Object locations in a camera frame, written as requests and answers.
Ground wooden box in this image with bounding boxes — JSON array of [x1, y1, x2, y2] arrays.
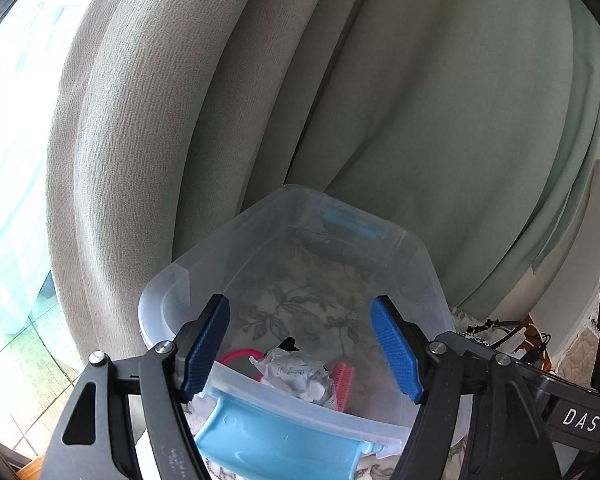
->
[[17, 454, 51, 480]]

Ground black beaded chain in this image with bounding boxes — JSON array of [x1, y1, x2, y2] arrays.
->
[[455, 317, 526, 348]]

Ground clear plastic container blue handles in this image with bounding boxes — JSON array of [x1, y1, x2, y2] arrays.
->
[[138, 184, 458, 473]]

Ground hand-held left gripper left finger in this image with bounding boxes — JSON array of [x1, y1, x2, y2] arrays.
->
[[42, 294, 231, 480]]

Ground window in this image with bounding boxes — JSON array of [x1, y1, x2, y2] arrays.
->
[[0, 0, 146, 461]]

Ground grey-green curtain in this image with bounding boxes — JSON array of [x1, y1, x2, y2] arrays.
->
[[45, 0, 600, 366]]

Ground pink hair comb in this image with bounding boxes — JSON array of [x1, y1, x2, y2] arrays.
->
[[330, 362, 356, 413]]

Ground white quilted cloth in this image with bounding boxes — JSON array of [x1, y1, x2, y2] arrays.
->
[[555, 310, 600, 383]]

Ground brown strap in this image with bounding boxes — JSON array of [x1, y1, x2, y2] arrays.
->
[[520, 314, 556, 372]]

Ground pink plastic ring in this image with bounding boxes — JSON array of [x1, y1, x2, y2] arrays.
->
[[217, 347, 266, 386]]

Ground crumpled white paper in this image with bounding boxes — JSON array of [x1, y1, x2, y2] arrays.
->
[[250, 350, 338, 406]]

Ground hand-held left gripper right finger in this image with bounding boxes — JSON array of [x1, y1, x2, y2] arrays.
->
[[370, 295, 563, 480]]

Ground floral tablecloth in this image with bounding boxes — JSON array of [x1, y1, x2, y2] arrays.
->
[[135, 305, 481, 480]]

